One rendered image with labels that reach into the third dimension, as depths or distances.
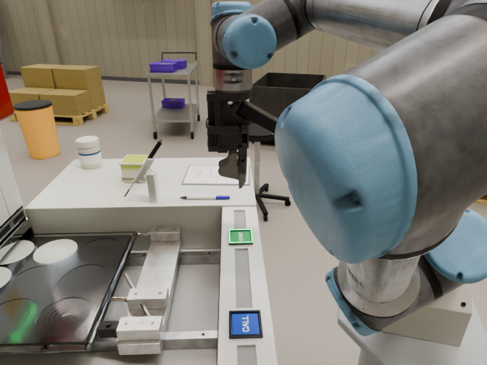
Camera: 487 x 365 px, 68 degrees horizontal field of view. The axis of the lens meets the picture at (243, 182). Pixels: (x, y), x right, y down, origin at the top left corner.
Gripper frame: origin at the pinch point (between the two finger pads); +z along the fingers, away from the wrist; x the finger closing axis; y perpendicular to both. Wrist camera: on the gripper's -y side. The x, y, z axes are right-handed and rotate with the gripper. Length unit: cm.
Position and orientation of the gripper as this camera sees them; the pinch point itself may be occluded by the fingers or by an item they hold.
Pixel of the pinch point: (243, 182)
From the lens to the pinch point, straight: 78.8
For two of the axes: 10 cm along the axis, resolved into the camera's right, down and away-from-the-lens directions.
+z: 0.0, 9.0, 4.4
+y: -10.0, 0.2, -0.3
